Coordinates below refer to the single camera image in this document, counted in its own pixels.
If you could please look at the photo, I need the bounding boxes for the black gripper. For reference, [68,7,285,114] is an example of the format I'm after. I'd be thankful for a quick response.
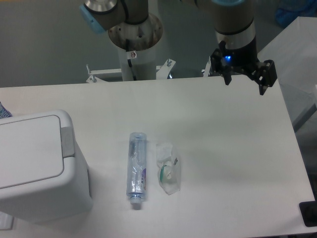
[211,39,277,96]

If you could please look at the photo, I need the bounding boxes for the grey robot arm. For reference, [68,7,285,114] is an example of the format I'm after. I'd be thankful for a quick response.
[79,0,277,95]

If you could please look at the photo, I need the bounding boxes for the white trash can body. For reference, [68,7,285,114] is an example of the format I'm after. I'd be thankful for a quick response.
[0,110,93,223]

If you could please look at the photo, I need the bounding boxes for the white trash can lid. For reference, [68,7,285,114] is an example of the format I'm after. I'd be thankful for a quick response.
[0,116,64,188]

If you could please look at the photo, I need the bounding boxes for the white side table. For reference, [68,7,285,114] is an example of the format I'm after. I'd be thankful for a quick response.
[259,17,317,131]

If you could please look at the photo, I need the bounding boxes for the blue object top right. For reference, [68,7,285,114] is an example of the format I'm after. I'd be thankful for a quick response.
[274,0,317,28]

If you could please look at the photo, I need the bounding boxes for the crumpled clear plastic bag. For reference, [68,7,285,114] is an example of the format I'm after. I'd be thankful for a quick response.
[156,143,181,195]

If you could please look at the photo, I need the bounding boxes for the clear plastic water bottle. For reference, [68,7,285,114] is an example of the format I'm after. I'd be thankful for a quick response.
[126,132,147,210]

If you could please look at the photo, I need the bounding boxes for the black device at edge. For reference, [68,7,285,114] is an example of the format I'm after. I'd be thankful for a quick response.
[299,201,317,227]

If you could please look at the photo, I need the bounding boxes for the grey lid push button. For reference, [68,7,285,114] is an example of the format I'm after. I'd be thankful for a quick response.
[60,127,75,158]

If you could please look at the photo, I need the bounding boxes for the patterned blue packet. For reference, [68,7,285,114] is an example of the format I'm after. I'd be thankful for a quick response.
[0,102,12,119]

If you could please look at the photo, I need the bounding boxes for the white paper under bin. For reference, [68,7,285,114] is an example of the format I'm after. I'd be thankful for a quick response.
[0,212,14,231]

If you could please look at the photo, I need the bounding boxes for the white metal support frame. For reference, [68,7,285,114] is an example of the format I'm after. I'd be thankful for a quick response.
[86,59,212,83]

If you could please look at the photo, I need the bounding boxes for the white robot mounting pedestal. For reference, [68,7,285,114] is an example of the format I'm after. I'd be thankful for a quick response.
[108,13,163,81]

